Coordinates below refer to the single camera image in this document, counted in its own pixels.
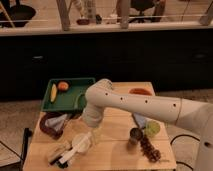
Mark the grey cloth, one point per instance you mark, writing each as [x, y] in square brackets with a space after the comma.
[56, 123]

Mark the orange red plate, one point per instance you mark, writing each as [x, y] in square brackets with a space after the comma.
[140, 91]

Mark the green plastic tray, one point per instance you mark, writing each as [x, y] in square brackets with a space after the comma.
[70, 101]

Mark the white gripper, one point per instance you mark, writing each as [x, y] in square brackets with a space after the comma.
[92, 116]

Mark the dark red bowl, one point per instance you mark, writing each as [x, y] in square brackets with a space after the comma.
[49, 131]

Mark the orange fruit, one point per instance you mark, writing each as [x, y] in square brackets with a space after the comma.
[63, 86]

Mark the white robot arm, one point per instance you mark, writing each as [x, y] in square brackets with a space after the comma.
[190, 115]

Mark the green cup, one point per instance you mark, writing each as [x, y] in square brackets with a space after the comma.
[152, 128]

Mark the black office chair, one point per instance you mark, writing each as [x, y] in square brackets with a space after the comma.
[142, 5]

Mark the dark metal can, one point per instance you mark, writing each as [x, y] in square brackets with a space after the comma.
[135, 136]

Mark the black stand left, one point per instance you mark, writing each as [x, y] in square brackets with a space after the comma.
[18, 166]

